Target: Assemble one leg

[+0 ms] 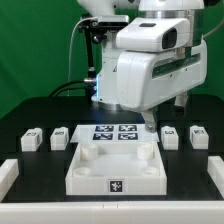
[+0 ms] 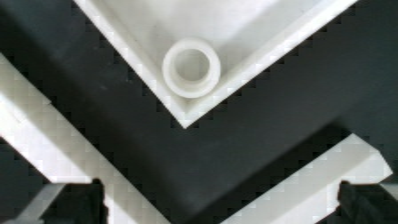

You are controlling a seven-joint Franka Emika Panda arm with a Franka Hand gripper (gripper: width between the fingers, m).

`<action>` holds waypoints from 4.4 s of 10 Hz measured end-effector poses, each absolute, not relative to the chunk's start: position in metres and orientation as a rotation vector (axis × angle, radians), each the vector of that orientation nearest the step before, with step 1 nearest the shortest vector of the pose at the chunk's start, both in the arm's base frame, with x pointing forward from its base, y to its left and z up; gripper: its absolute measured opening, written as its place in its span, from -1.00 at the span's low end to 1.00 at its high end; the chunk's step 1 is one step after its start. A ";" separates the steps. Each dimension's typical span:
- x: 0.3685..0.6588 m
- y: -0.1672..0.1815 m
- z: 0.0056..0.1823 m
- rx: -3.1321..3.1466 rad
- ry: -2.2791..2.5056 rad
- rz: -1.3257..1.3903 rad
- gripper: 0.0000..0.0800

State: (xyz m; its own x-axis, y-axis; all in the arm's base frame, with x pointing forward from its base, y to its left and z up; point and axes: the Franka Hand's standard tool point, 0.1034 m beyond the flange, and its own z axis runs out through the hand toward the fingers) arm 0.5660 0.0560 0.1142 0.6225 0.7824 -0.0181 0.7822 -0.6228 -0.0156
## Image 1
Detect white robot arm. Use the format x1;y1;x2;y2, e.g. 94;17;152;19
77;0;221;132

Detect white front fence wall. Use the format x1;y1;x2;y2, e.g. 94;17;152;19
0;201;224;224

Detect black camera stand pole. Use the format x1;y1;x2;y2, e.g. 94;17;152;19
81;13;98;98

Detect white fence block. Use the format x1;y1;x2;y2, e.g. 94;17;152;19
0;159;19;203
207;156;224;198

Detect white left fence block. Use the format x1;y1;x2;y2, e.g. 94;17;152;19
0;159;19;203

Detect white marker sheet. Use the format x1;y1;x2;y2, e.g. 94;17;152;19
70;124;159;143

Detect black camera on stand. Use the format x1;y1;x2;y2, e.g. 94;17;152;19
78;15;129;32

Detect black base cables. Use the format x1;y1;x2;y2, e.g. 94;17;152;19
48;79;98;98

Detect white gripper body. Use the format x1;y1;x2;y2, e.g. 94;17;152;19
116;18;207;112

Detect white square tabletop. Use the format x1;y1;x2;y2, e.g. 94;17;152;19
65;142;167;196

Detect white right fence block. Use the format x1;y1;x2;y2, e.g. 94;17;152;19
207;156;224;198

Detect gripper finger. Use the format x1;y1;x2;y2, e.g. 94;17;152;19
142;110;156;133
174;92;188;108

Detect white camera cable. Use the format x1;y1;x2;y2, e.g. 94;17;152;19
66;17;98;98

